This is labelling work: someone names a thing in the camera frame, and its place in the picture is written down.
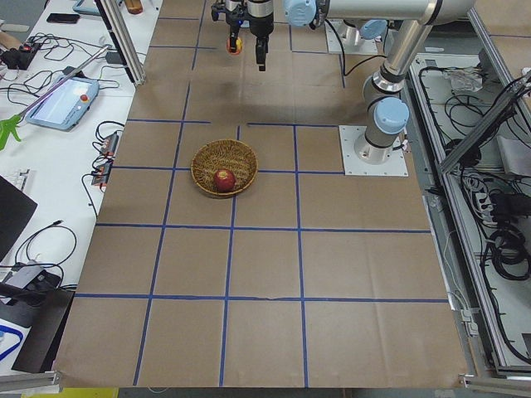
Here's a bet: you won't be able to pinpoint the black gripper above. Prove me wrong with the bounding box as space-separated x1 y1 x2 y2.
247 0 274 71
211 0 247 52

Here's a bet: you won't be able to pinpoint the red yellow apple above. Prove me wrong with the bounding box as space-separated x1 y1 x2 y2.
227 36 243 56

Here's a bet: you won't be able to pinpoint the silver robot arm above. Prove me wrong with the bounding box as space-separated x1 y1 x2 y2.
211 1 387 54
283 0 475 165

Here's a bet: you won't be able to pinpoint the round wicker basket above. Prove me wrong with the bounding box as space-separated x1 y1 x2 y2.
191 138 258 198

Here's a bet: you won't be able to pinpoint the dark red apple in basket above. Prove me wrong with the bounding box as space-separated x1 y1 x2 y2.
213 168 236 193

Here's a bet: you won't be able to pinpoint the black smartphone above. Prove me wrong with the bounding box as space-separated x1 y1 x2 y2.
46 12 80 24

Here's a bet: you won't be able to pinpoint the blue teach pendant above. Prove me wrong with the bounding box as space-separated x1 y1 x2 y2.
25 77 100 131

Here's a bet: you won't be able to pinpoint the green grabber tool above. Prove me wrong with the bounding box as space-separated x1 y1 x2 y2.
1 44 111 150

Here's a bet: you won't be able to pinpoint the white keyboard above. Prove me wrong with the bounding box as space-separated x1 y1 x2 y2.
2 168 36 192

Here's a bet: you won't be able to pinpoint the black laptop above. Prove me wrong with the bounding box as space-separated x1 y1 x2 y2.
0 177 37 260

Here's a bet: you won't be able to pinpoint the black box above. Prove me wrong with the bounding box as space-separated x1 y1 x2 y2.
12 290 75 373

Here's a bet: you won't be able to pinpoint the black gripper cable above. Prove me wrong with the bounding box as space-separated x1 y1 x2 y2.
325 14 389 75

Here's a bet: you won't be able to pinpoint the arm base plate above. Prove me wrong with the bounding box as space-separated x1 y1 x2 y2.
339 125 409 177
325 19 387 56

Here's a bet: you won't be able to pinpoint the aluminium frame post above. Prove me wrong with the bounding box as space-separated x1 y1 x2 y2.
95 0 146 86

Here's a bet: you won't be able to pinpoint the coiled black cables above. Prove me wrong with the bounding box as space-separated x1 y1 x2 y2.
479 223 531 283

